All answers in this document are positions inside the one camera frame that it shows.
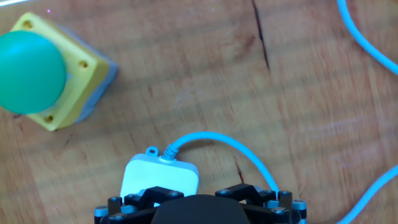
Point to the white four-socket power strip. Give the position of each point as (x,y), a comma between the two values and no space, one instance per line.
(158,175)

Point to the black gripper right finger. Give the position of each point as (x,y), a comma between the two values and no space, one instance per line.
(242,191)

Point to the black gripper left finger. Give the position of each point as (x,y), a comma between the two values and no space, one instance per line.
(158,193)

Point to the green button yellow box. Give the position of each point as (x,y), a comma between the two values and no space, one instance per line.
(31,71)

